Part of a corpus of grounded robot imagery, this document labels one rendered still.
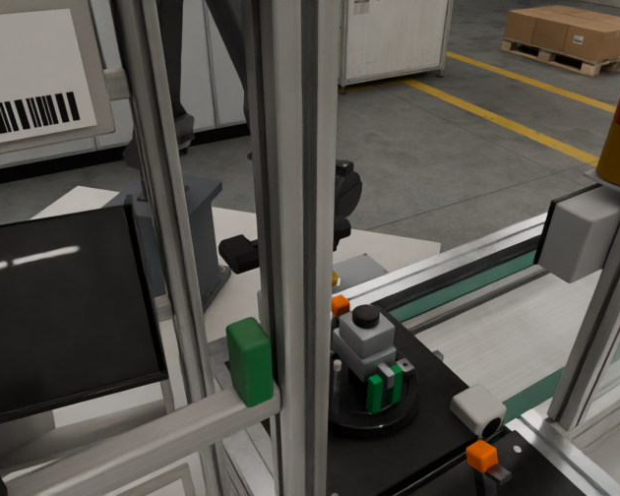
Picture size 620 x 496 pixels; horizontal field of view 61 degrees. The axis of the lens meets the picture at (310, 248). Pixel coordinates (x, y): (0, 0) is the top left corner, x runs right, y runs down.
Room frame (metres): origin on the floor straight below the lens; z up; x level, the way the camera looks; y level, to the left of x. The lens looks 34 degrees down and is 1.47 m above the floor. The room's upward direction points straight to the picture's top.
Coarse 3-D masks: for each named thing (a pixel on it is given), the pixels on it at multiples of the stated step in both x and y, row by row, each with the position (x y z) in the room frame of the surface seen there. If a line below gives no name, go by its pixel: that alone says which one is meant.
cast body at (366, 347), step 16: (368, 304) 0.46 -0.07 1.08; (352, 320) 0.43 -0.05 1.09; (368, 320) 0.42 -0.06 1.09; (384, 320) 0.43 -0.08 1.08; (336, 336) 0.44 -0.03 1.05; (352, 336) 0.41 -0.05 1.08; (368, 336) 0.40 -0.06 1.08; (384, 336) 0.41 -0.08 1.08; (352, 352) 0.41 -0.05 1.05; (368, 352) 0.40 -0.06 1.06; (384, 352) 0.41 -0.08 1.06; (352, 368) 0.41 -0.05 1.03; (368, 368) 0.39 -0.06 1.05; (384, 368) 0.40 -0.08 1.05; (384, 384) 0.39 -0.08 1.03
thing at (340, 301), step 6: (336, 300) 0.47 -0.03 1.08; (342, 300) 0.47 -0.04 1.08; (336, 306) 0.46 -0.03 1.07; (342, 306) 0.47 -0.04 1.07; (348, 306) 0.47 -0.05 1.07; (336, 312) 0.46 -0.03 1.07; (342, 312) 0.47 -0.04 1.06; (348, 312) 0.47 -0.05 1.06; (336, 318) 0.47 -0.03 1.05; (336, 324) 0.47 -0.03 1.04
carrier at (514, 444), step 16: (512, 432) 0.37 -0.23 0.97; (496, 448) 0.35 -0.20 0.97; (512, 448) 0.35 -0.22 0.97; (528, 448) 0.35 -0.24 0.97; (464, 464) 0.33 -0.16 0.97; (512, 464) 0.33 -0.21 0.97; (528, 464) 0.33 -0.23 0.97; (544, 464) 0.33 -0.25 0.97; (432, 480) 0.31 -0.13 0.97; (448, 480) 0.31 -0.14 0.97; (464, 480) 0.31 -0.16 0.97; (512, 480) 0.31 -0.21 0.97; (528, 480) 0.31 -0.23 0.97; (544, 480) 0.31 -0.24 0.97; (560, 480) 0.31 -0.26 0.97
